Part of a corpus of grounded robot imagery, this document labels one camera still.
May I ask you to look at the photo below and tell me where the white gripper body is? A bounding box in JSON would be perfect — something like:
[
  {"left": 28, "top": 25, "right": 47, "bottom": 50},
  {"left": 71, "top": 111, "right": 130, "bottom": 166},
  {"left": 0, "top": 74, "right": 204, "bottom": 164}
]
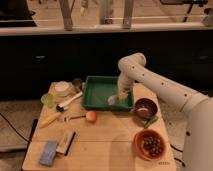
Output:
[{"left": 118, "top": 78, "right": 133, "bottom": 100}]

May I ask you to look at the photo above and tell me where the yellow banana toy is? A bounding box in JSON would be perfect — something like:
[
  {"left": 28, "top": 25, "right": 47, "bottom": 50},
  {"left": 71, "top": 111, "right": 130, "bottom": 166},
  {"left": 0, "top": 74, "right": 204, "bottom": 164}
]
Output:
[{"left": 40, "top": 113, "right": 60, "bottom": 128}]

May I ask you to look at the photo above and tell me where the white round container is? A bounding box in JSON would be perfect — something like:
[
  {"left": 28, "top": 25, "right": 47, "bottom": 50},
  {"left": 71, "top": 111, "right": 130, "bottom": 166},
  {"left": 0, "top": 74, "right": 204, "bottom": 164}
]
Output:
[{"left": 54, "top": 81, "right": 70, "bottom": 97}]

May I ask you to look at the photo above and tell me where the dark purple bowl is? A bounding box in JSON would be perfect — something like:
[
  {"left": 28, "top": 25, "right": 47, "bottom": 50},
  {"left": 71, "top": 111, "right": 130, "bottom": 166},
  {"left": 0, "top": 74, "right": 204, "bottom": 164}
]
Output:
[{"left": 133, "top": 98, "right": 158, "bottom": 120}]

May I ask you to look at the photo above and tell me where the blue sponge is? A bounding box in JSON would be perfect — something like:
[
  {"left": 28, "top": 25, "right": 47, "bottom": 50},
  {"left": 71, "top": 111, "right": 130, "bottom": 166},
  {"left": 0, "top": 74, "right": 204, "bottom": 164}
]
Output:
[{"left": 39, "top": 141, "right": 58, "bottom": 166}]

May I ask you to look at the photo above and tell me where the orange bowl with nuts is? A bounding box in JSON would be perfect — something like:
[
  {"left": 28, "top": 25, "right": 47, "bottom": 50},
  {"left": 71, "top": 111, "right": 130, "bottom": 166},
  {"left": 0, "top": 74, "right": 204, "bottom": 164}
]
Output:
[{"left": 133, "top": 129, "right": 166, "bottom": 161}]

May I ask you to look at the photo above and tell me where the wooden block brush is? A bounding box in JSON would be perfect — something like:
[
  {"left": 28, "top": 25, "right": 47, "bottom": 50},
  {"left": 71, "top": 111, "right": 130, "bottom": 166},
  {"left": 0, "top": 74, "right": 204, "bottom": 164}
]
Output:
[{"left": 56, "top": 130, "right": 75, "bottom": 155}]

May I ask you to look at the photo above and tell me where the orange peach fruit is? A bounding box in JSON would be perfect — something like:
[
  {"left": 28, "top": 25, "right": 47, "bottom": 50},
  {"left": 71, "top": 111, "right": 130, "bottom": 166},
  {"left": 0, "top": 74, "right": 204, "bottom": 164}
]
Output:
[{"left": 86, "top": 111, "right": 97, "bottom": 122}]

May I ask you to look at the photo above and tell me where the green plastic cup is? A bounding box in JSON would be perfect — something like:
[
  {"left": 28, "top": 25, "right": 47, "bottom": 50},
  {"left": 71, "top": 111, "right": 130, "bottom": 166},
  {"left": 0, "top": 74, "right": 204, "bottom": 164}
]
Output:
[{"left": 41, "top": 93, "right": 55, "bottom": 108}]

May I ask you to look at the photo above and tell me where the white handled black brush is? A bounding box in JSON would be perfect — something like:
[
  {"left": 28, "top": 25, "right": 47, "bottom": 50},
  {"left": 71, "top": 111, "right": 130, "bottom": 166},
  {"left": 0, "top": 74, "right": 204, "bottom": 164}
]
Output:
[{"left": 56, "top": 92, "right": 83, "bottom": 112}]

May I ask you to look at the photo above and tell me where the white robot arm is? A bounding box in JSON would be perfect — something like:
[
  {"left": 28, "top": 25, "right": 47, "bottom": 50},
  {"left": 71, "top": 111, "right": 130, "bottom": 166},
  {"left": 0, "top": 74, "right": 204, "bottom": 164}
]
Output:
[{"left": 118, "top": 53, "right": 213, "bottom": 171}]

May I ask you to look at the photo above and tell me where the green plastic tray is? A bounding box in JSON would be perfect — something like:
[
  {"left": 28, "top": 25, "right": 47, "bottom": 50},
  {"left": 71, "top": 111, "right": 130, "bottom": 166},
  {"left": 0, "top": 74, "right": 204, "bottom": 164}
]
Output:
[{"left": 82, "top": 76, "right": 134, "bottom": 112}]

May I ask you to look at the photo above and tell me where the light grey towel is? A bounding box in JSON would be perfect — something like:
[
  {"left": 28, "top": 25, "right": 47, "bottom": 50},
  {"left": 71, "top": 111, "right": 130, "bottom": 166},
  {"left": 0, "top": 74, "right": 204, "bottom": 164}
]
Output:
[{"left": 107, "top": 95, "right": 119, "bottom": 105}]

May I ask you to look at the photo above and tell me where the black cable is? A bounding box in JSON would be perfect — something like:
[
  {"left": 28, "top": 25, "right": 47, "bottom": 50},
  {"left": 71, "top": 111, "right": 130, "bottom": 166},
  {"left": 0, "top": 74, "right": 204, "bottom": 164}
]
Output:
[{"left": 0, "top": 112, "right": 30, "bottom": 144}]

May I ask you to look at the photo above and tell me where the small metal fork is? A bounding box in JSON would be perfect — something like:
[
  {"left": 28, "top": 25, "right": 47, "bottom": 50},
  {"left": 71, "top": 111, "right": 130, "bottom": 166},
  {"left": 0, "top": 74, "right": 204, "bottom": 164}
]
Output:
[{"left": 63, "top": 115, "right": 86, "bottom": 122}]

